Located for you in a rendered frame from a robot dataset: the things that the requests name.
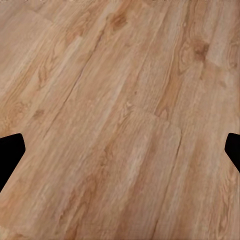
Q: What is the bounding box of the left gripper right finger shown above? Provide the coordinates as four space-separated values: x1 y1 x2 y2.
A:
224 133 240 172

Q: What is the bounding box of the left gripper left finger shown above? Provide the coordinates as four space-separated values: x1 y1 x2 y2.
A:
0 133 26 192

